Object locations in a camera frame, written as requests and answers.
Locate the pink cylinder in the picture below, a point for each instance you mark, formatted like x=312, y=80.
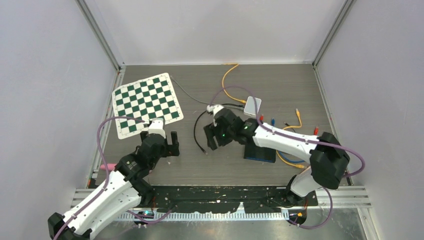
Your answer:
x=108, y=166

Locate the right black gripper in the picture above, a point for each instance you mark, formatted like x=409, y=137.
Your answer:
x=212, y=129

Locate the slotted cable duct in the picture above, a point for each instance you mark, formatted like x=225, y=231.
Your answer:
x=239, y=215

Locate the black network switch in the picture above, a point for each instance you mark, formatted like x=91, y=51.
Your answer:
x=262, y=154

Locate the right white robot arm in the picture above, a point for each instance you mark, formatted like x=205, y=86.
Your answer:
x=326, y=159

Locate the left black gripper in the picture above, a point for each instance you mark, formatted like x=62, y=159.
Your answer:
x=171, y=149

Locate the white router box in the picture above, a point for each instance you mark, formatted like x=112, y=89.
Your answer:
x=252, y=106

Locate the green white chessboard mat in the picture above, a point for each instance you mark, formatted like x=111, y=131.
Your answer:
x=141, y=101

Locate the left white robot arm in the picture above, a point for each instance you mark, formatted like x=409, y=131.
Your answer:
x=123, y=188

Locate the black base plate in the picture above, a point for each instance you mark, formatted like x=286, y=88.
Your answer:
x=222, y=199

